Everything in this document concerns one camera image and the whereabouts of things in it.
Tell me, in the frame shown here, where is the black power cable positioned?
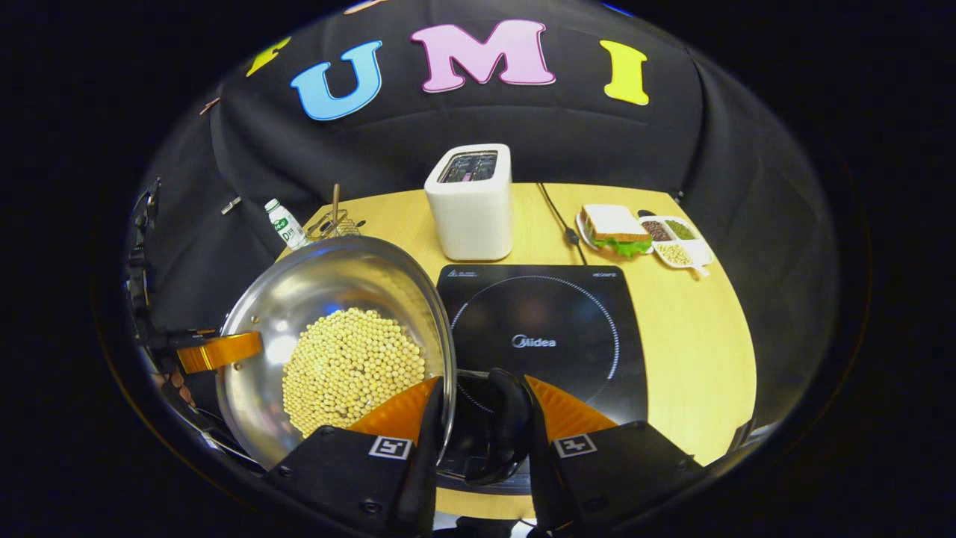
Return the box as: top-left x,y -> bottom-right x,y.
536,182 -> 587,265

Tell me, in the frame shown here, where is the steel pot with black handles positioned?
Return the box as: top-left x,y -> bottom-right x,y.
215,236 -> 535,486

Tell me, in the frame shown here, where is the sandwich with lettuce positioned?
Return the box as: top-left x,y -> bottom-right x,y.
581,204 -> 654,259

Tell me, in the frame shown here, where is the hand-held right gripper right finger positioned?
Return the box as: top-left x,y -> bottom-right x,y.
523,374 -> 707,535

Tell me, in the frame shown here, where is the black induction cooktop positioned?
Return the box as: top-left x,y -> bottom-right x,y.
435,264 -> 649,495

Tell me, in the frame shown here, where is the wire mesh holder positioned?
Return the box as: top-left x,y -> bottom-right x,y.
306,209 -> 367,241

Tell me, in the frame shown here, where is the white bottle with green label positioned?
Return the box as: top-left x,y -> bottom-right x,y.
264,198 -> 308,251

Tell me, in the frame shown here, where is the pile of yellow soybeans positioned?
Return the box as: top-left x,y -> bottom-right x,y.
282,308 -> 426,438

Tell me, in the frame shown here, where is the white toaster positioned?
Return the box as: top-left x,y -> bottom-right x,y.
424,143 -> 514,262

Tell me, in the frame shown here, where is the dark equipment stand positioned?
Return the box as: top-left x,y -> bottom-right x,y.
125,178 -> 161,337

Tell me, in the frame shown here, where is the white divided dish of beans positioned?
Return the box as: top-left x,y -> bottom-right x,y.
639,215 -> 716,276

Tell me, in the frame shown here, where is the small white plate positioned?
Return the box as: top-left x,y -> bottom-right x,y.
575,209 -> 657,256

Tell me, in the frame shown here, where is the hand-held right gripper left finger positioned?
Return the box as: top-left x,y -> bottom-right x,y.
265,376 -> 449,535

